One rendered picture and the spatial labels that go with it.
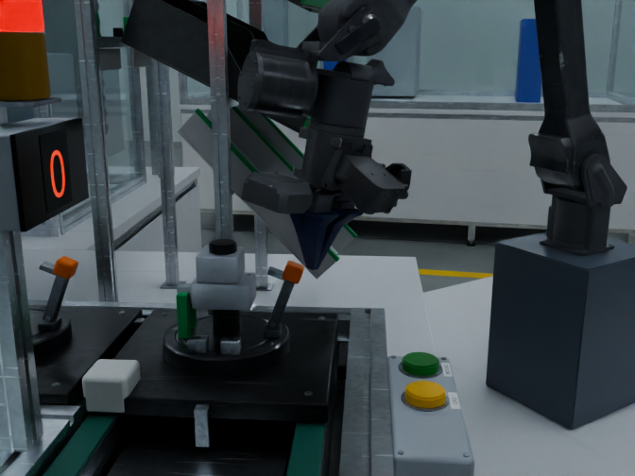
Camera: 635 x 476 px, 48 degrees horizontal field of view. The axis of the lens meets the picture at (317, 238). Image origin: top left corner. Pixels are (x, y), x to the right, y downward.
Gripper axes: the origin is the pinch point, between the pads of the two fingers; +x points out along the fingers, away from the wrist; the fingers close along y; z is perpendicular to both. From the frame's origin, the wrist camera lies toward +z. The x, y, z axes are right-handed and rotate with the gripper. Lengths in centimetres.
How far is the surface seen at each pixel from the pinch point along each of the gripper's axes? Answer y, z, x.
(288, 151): 33, -38, -2
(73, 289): 12, -66, 31
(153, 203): 67, -121, 31
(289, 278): -1.5, -1.6, 4.9
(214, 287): -7.3, -6.9, 7.1
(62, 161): -26.6, -5.4, -6.8
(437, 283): 285, -147, 93
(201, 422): -14.1, 1.7, 16.9
